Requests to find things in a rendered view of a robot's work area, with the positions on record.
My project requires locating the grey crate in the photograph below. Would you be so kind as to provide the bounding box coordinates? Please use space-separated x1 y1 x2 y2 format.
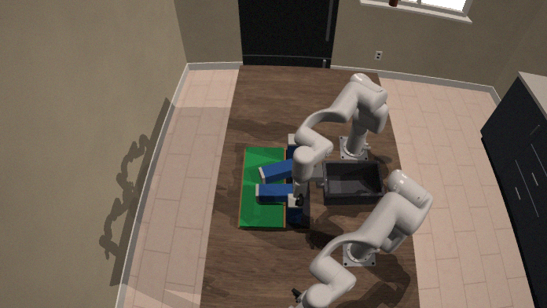
322 160 385 205

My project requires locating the tall dark blue block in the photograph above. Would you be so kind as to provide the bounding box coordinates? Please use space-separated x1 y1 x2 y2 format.
259 159 292 184
287 193 303 223
255 184 292 202
287 134 299 160

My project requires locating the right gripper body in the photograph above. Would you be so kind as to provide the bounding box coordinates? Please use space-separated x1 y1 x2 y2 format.
292 178 308 198

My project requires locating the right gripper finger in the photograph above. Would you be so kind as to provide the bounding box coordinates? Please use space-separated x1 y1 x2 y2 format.
295 193 303 207

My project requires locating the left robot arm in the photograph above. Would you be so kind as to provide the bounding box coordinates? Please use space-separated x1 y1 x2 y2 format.
296 170 433 308

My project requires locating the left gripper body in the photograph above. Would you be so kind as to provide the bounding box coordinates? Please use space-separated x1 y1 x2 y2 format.
297 290 307 303

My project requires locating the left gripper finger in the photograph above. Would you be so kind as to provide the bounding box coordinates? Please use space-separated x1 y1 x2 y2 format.
292 288 302 299

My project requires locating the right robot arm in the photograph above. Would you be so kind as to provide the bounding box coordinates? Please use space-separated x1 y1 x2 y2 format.
292 73 389 189

